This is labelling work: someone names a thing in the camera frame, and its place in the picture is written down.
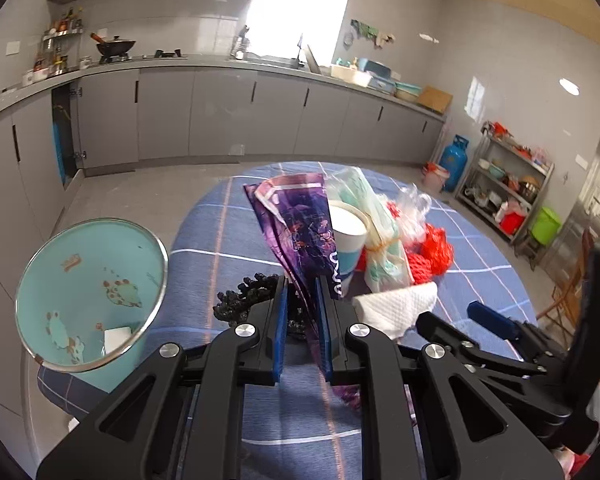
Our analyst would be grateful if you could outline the blue gas cylinder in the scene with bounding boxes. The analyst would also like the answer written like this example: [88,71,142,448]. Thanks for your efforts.
[440,135,469,193]

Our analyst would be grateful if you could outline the black bumpy cluster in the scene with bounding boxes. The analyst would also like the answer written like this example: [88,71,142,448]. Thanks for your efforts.
[215,272,311,343]

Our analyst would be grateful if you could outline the white paper scrap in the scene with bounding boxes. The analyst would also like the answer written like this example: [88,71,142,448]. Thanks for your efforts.
[102,326,133,356]

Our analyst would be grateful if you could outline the purple snack wrapper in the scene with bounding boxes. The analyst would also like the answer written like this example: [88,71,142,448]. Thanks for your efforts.
[243,172,363,411]

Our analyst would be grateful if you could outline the green bucket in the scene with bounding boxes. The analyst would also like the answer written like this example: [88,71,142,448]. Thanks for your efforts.
[530,206,562,243]

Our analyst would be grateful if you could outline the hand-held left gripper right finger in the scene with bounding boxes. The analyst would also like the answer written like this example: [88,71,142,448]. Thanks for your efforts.
[316,275,565,480]

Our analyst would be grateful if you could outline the white basin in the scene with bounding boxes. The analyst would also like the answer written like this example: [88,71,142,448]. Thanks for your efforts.
[330,64,373,86]

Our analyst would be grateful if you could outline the black gas stove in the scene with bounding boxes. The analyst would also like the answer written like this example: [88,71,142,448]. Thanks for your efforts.
[99,49,187,65]

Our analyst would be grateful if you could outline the red mesh bag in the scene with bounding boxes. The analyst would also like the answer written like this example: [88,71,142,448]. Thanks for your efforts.
[357,222,456,286]

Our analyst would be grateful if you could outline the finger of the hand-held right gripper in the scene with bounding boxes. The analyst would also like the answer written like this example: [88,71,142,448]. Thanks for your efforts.
[467,301,576,362]
[415,311,571,427]

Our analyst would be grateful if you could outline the teal enamel basin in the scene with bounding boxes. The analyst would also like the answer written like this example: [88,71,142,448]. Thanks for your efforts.
[15,217,170,393]

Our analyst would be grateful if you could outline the hanging cloths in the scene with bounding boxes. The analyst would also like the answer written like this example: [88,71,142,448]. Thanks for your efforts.
[351,19,396,48]

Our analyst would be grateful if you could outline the clear plastic bag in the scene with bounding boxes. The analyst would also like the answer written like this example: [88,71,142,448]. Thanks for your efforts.
[391,184,433,256]
[325,166,416,293]

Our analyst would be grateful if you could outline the white paper towel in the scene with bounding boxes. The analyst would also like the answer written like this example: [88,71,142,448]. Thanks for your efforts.
[352,281,438,341]

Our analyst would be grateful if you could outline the cardboard box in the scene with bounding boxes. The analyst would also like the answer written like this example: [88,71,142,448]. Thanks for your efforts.
[417,86,453,113]

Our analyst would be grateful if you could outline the pink bucket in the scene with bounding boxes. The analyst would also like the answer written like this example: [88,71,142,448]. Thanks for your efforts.
[421,162,451,193]

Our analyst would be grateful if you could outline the bright window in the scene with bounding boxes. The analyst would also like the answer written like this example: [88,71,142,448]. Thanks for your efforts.
[245,0,353,61]

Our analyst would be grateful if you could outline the white and blue paper cup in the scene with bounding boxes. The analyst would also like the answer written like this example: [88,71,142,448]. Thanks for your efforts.
[327,200,373,301]

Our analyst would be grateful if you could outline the grey kitchen cabinet run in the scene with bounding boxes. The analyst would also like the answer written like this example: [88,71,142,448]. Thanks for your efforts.
[0,54,448,311]

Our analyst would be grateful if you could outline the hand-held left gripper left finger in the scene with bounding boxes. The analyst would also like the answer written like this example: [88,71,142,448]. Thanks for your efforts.
[36,274,288,480]

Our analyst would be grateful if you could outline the metal spice rack with bottles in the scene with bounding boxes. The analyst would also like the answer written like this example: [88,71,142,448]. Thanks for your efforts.
[32,7,86,78]

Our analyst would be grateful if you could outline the metal shelf rack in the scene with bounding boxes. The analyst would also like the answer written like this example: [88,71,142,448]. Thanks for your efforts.
[454,122,555,246]

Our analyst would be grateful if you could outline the stacked teal basins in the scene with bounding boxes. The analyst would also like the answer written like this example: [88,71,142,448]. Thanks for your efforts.
[394,81,423,102]

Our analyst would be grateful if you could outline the blue plastic box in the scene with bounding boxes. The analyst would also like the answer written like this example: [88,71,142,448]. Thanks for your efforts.
[357,57,393,80]

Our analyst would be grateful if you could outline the wooden chair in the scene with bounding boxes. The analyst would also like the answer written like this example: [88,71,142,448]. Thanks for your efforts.
[537,227,596,333]

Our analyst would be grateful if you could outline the black wok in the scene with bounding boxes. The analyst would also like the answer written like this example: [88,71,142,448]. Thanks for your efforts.
[91,32,137,58]

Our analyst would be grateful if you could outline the blue canister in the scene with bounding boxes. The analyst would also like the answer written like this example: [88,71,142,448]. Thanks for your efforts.
[52,122,66,183]

